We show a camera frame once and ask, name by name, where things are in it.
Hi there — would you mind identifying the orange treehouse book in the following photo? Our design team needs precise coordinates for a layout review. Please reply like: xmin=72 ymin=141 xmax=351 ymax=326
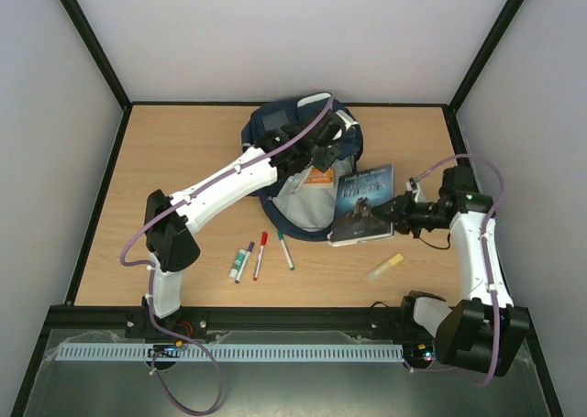
xmin=304 ymin=168 xmax=335 ymax=186

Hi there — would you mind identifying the dark blue Wuthering Heights book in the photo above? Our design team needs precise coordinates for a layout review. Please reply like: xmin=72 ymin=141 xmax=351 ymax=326
xmin=328 ymin=164 xmax=393 ymax=247

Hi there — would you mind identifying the navy blue backpack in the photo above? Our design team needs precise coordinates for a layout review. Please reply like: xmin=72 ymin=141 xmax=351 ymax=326
xmin=240 ymin=92 xmax=363 ymax=242

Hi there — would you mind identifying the green cap marker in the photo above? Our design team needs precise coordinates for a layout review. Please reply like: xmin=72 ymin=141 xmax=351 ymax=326
xmin=277 ymin=230 xmax=295 ymax=271

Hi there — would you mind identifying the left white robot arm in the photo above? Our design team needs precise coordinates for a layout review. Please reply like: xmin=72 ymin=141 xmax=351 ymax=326
xmin=146 ymin=109 xmax=355 ymax=319

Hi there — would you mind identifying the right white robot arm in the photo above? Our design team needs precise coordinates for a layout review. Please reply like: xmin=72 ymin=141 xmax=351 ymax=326
xmin=372 ymin=165 xmax=530 ymax=383

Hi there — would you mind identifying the yellow highlighter pen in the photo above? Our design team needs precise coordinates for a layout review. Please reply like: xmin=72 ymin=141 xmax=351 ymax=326
xmin=366 ymin=253 xmax=404 ymax=280

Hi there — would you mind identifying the red cap marker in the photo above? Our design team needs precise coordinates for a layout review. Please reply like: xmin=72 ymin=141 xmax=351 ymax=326
xmin=252 ymin=231 xmax=268 ymax=281

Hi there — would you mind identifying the purple cap marker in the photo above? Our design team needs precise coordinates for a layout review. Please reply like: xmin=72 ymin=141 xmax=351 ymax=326
xmin=235 ymin=241 xmax=255 ymax=284

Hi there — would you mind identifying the green label glue stick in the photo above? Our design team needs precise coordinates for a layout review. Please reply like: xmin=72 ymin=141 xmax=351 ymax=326
xmin=228 ymin=249 xmax=246 ymax=279

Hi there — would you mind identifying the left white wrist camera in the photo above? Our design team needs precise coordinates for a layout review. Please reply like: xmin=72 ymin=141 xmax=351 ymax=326
xmin=333 ymin=110 xmax=358 ymax=141

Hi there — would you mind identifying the light blue slotted cable duct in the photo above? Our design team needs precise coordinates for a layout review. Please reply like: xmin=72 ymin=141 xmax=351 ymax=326
xmin=55 ymin=343 xmax=404 ymax=363

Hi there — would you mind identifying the black aluminium frame rail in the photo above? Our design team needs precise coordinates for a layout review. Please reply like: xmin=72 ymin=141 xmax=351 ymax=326
xmin=43 ymin=304 xmax=432 ymax=343

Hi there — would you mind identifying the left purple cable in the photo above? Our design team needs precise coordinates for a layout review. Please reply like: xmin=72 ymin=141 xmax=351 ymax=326
xmin=119 ymin=94 xmax=336 ymax=416

